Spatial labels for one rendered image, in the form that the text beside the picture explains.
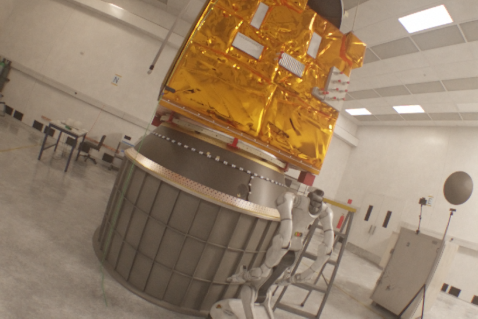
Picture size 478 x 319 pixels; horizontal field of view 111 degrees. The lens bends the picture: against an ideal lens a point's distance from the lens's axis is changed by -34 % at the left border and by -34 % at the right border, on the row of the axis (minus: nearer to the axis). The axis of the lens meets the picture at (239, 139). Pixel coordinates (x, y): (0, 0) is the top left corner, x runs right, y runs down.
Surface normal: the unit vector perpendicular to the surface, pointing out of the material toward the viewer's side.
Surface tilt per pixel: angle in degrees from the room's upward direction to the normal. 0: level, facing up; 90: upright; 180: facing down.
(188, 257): 90
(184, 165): 62
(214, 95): 87
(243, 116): 87
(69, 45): 90
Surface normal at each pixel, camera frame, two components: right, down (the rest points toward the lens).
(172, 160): -0.07, -0.63
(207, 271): 0.32, 0.02
